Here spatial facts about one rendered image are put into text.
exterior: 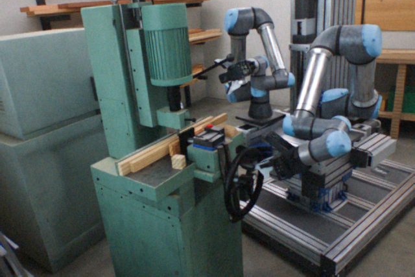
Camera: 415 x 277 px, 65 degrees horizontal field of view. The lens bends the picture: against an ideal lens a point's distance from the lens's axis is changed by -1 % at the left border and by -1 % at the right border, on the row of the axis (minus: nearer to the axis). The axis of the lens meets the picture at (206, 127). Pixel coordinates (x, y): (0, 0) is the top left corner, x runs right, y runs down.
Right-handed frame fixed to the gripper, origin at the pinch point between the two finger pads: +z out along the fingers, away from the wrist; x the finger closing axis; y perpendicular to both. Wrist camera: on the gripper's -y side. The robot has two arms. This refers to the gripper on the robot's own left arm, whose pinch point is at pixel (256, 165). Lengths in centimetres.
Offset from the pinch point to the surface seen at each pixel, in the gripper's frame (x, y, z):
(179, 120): -0.9, -29.1, 24.0
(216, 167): -5.6, -6.0, 13.1
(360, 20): 330, -40, 27
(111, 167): -15, -26, 66
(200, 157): -6.9, -12.3, 17.5
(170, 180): -22.1, -11.0, 21.3
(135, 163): -24.3, -22.3, 32.6
